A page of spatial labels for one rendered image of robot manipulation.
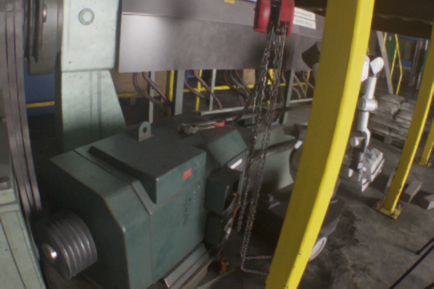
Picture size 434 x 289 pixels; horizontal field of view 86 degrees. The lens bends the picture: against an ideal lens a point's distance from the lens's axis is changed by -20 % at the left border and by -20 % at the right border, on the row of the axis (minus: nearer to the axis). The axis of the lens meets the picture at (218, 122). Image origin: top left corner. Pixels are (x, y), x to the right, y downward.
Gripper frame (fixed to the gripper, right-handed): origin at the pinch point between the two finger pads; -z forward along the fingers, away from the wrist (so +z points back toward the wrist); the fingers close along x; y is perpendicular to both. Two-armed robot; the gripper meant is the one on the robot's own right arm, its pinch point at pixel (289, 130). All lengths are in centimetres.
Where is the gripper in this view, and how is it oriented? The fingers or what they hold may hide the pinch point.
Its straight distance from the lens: 135.5
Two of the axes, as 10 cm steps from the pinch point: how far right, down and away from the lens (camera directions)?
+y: 1.0, -9.4, -3.2
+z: 9.9, 1.1, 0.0
